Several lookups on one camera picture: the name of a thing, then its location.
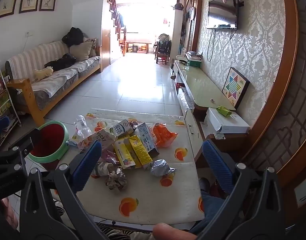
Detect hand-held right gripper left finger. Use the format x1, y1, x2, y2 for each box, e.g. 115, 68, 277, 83
19, 140, 111, 240

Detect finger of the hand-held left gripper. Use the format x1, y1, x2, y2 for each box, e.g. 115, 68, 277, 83
0, 128, 42, 173

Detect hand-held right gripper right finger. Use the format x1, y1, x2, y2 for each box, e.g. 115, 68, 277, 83
192, 139, 287, 240

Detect paper cup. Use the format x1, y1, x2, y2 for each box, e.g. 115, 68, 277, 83
91, 161, 116, 178

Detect pale pink plastic bag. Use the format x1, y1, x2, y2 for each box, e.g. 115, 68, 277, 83
100, 149, 121, 166

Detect green trash bin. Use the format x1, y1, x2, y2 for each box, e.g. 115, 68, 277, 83
27, 121, 70, 164

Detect grey foil wrapper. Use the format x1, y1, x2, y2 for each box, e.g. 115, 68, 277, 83
105, 166, 128, 191

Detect pink snack packet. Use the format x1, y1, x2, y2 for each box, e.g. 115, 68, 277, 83
78, 129, 117, 153

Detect yellow drink carton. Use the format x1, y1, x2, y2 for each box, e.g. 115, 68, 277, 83
113, 140, 138, 170
128, 135, 153, 167

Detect clear plastic bottle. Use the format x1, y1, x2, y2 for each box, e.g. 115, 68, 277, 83
74, 115, 92, 140

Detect white and blue milk carton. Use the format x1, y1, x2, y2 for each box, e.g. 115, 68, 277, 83
109, 119, 136, 138

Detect silver foil wrapper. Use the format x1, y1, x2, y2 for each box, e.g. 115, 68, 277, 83
150, 159, 177, 178

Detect orange plastic bag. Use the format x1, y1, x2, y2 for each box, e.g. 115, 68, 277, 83
152, 123, 179, 147

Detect light blue toothpaste box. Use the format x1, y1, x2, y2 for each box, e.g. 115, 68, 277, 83
138, 122, 160, 157

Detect person's left hand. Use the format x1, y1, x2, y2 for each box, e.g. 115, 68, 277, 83
0, 197, 19, 232

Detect person's right hand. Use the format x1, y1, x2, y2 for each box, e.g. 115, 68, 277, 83
153, 223, 197, 240

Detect wooden side table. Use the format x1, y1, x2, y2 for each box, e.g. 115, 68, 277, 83
194, 131, 250, 166

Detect person's leg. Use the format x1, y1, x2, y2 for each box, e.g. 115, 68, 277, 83
199, 177, 234, 233

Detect white cardboard box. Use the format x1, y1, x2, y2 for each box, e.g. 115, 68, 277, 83
204, 107, 251, 135

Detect green packet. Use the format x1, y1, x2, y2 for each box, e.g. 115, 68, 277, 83
216, 105, 233, 118

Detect cream plush toy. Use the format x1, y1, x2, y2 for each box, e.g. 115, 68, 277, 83
34, 67, 54, 82

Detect fruit print tablecloth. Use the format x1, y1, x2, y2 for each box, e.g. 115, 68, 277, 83
59, 108, 206, 226

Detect long glass-topped television cabinet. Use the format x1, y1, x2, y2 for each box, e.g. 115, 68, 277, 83
172, 60, 237, 117

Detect star checkers board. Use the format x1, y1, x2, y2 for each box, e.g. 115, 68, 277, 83
222, 67, 250, 110

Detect wooden sofa with striped cover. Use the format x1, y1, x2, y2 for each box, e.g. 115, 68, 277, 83
5, 39, 103, 127

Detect black clothing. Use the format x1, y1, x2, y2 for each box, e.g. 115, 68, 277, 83
44, 53, 77, 72

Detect beige pillow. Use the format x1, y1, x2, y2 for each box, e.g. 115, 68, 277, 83
69, 41, 93, 62

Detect stack of papers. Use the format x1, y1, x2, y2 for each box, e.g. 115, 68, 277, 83
187, 51, 204, 60

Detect black bag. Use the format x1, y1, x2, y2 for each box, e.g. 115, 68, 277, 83
62, 27, 84, 47

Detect patterned pillow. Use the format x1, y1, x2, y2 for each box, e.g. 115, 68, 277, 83
83, 37, 97, 58

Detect wooden chair with dark bag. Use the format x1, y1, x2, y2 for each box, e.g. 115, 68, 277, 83
155, 33, 172, 65

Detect low wooden bench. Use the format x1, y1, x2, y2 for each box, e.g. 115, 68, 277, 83
125, 42, 152, 54

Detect wooden staircase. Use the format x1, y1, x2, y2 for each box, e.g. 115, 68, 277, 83
104, 0, 128, 58

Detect white wire book rack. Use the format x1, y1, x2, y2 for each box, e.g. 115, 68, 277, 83
0, 54, 22, 151

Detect black television cable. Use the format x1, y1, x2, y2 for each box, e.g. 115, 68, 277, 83
206, 29, 216, 62

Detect wall-mounted television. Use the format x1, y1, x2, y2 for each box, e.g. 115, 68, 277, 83
207, 0, 239, 30

